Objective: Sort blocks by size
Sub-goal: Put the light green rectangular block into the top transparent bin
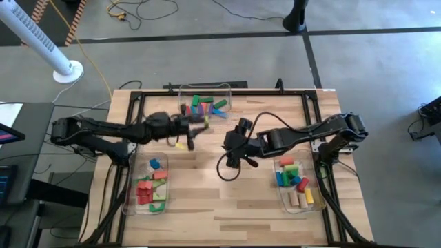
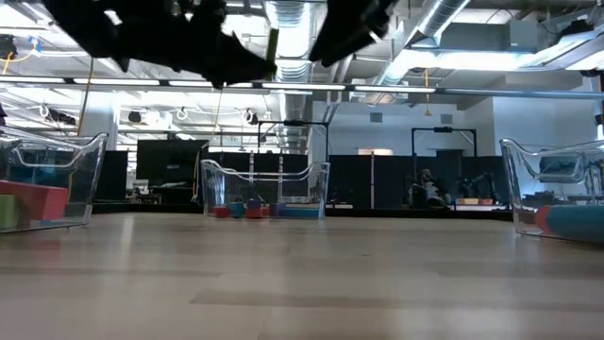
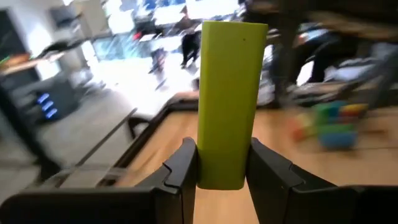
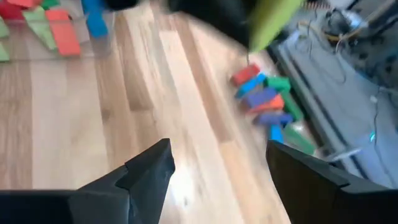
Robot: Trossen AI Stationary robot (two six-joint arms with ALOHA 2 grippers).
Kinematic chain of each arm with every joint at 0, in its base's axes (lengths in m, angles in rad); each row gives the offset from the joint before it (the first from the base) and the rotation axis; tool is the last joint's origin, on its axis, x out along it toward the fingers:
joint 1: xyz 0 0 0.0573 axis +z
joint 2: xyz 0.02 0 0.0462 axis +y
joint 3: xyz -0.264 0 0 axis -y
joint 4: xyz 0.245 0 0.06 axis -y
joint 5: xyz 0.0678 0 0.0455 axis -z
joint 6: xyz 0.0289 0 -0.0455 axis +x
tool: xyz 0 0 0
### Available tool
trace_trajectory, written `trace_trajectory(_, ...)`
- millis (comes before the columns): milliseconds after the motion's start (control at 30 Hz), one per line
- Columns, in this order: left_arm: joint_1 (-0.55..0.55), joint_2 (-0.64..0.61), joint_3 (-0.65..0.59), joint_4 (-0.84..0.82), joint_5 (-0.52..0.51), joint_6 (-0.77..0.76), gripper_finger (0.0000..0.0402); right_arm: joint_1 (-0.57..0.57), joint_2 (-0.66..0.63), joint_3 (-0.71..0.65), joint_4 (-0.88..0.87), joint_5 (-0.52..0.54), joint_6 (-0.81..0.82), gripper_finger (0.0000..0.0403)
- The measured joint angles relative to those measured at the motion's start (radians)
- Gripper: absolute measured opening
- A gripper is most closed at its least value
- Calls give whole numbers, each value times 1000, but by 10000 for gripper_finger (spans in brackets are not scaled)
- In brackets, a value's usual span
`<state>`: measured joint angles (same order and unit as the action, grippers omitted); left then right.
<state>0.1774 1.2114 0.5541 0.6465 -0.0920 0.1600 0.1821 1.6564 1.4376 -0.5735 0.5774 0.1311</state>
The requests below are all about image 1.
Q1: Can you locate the black orange striped mat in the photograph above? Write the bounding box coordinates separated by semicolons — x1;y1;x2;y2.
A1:
20;0;89;48

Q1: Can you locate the keyboard with lit keys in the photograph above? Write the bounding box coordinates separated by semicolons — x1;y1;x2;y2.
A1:
0;164;18;207

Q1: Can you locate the black floor stand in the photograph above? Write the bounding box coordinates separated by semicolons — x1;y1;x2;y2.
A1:
281;0;310;34

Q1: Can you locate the white sheet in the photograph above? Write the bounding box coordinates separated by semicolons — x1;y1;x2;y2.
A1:
0;103;23;128

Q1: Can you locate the lit monitor screen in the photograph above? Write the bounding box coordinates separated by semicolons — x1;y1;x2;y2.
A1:
0;122;27;145

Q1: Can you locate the black side desk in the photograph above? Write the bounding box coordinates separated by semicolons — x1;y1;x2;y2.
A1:
0;101;56;207

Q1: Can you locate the black equipment with cables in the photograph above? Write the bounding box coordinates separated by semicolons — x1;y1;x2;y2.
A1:
406;95;441;142

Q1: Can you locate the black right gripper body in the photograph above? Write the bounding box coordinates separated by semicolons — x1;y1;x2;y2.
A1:
222;127;267;169

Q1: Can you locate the yellow cable plug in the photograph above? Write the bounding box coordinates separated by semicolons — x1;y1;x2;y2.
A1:
105;2;127;22

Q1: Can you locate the black diagonal frame strut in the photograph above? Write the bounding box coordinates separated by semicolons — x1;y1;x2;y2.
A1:
78;187;127;246
327;199;371;246

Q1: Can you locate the white tower fan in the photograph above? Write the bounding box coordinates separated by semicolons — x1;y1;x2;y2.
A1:
0;0;85;85

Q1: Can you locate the yellow floor cable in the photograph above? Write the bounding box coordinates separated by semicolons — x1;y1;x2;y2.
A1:
48;0;113;94

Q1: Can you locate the black power adapter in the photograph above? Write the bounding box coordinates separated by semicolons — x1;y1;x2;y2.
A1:
76;144;97;158

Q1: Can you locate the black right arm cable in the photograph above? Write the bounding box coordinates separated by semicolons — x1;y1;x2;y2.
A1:
216;111;311;183

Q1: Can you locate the black metal table frame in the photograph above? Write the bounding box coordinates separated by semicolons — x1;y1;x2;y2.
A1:
102;88;349;247

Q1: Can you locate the clear plastic bin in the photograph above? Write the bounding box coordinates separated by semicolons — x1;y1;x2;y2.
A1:
273;148;328;214
121;151;170;216
177;82;232;122

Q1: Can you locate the white floor cable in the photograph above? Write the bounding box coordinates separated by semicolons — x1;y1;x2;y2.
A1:
51;79;113;124

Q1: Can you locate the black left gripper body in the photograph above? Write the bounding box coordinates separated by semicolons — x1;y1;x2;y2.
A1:
143;105;196;152

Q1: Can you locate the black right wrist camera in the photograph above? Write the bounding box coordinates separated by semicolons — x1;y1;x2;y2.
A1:
236;117;254;134

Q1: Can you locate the black floor cable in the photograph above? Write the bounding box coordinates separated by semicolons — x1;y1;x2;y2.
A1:
212;0;287;21
106;0;180;31

